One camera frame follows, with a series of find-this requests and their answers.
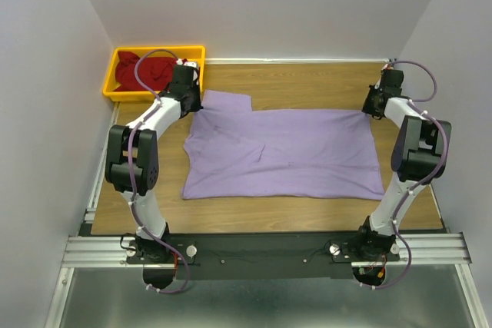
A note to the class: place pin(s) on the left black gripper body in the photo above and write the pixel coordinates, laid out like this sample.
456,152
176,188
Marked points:
192,99

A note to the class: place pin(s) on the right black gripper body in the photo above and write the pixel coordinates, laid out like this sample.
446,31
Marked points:
372,103

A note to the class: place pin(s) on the lavender t shirt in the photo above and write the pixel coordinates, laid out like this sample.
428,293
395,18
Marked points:
236,151

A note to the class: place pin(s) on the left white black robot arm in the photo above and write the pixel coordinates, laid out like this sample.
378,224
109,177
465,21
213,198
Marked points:
132,163

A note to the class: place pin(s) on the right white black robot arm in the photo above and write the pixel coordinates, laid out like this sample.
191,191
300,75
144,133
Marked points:
419,156

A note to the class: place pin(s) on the red t shirt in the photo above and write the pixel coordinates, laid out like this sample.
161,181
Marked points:
155,72

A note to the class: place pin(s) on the yellow plastic bin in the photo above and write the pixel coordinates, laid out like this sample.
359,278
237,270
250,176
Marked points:
190,52

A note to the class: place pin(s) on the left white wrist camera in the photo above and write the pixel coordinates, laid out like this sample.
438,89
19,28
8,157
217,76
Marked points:
186,62

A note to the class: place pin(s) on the left side aluminium rail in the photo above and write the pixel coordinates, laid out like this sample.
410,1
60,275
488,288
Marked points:
91,207

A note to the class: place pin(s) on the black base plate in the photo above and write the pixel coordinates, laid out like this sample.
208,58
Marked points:
253,256

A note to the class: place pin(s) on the aluminium frame rail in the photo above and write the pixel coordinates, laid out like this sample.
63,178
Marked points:
425,249

